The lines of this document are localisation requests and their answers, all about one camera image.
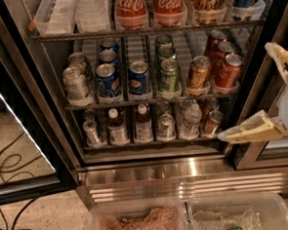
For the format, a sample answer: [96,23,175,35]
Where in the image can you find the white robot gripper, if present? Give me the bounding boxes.
[217,42,288,144]

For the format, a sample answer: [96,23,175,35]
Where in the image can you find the clear water bottle front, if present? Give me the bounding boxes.
[180,103,202,140]

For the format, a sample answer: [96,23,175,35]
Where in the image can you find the clear water bottle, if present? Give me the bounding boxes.
[175,99,196,125]
[180,103,202,140]

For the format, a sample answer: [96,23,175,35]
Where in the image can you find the clear water bottle rear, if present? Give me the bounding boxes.
[175,99,196,125]

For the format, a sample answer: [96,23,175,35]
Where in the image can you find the green white can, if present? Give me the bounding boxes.
[155,102,171,117]
[157,114,176,141]

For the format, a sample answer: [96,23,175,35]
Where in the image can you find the gold label bottle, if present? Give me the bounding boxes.
[190,0,225,24]

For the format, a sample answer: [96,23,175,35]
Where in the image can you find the brown tea bottle right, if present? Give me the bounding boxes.
[135,104,153,143]

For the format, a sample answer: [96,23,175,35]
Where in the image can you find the brown tea bottle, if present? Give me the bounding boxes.
[135,104,153,143]
[107,108,129,146]

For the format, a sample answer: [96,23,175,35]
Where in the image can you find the red Coca-Cola bottle right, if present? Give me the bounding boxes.
[152,0,184,26]

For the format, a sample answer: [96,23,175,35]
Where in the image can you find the red coca-cola bottle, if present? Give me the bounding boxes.
[152,0,184,26]
[115,0,147,29]

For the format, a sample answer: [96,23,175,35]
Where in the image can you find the stainless steel fridge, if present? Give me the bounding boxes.
[0,0,288,206]

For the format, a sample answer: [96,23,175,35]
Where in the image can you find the brown tea bottle left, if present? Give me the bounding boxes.
[107,108,129,146]

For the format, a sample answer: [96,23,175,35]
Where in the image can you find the red Coca-Cola bottle left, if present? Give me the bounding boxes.
[115,0,147,29]

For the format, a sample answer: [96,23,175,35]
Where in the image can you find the glass fridge door left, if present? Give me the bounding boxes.
[0,39,77,205]

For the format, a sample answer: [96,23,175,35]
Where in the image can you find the red can front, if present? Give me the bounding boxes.
[215,54,243,89]

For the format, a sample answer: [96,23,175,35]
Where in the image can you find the red can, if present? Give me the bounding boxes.
[211,42,235,79]
[204,29,227,58]
[215,54,243,89]

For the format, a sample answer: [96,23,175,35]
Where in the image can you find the bronze can bottom rear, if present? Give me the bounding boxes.
[202,98,220,116]

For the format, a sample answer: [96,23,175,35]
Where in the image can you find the bronze can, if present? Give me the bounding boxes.
[202,110,224,138]
[202,98,220,116]

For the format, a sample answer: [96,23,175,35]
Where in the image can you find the red can middle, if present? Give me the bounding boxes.
[211,42,235,79]

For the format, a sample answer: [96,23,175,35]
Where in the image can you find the bronze can bottom front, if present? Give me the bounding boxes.
[202,110,224,138]

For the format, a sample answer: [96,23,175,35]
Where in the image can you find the gold can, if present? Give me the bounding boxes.
[186,56,213,96]

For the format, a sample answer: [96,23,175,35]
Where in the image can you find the red can rear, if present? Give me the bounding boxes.
[204,29,227,58]

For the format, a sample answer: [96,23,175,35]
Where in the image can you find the green can front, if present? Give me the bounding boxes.
[158,58,181,99]

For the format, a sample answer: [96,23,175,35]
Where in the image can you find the green white can bottom rear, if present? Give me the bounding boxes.
[155,102,171,117]

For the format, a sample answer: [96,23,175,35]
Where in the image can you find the green can middle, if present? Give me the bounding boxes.
[157,46,177,63]

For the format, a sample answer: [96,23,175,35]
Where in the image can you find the blue Pepsi can centre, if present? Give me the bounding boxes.
[128,60,151,100]

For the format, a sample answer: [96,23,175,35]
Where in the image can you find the blue pepsi can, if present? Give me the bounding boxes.
[99,38,119,53]
[99,50,119,67]
[96,63,121,103]
[128,60,151,100]

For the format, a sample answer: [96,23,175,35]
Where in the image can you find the clear bin right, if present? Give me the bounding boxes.
[186,192,288,230]

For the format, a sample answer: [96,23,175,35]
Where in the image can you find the clear bin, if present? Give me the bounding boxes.
[88,197,188,230]
[186,192,288,230]

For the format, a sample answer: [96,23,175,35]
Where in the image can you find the blue Pepsi can front left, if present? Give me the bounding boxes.
[96,63,121,103]

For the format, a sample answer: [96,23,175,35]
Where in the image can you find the blue Pepsi can middle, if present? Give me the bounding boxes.
[99,50,119,67]

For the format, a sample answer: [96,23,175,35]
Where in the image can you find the blue Pepsi can rear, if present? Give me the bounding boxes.
[99,38,119,53]

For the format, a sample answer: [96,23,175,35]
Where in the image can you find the slim silver can rear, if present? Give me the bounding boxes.
[82,108,98,121]

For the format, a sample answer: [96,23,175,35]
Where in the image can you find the slim silver can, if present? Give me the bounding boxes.
[82,119,103,145]
[82,108,98,121]

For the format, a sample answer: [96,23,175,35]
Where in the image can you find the slim silver can front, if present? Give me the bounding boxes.
[82,119,103,145]

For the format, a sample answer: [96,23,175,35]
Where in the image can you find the silver can front left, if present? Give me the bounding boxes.
[62,66,95,107]

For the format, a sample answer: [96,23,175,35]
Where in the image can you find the silver can rear left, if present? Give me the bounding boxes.
[68,52,92,77]

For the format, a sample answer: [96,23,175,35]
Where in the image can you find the clear bin left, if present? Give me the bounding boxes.
[88,197,188,230]

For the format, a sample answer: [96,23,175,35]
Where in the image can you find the empty clear plastic tray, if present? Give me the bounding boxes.
[33,0,76,35]

